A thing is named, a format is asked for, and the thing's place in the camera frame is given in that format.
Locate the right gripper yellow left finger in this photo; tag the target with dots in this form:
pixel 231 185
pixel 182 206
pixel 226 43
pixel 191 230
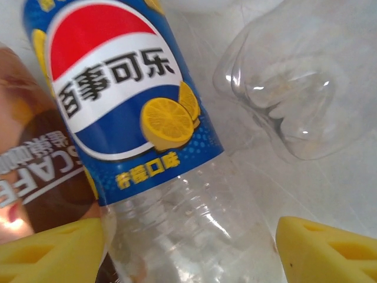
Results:
pixel 50 253

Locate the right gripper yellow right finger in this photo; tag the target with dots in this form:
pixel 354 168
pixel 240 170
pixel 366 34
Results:
pixel 330 256

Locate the brown coffee label bottle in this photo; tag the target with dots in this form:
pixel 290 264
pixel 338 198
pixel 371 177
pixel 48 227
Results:
pixel 38 147

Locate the blue Pepsi label bottle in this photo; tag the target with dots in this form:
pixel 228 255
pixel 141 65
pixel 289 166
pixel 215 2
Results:
pixel 117 118

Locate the clear unlabelled plastic bottle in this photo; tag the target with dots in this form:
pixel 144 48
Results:
pixel 294 88

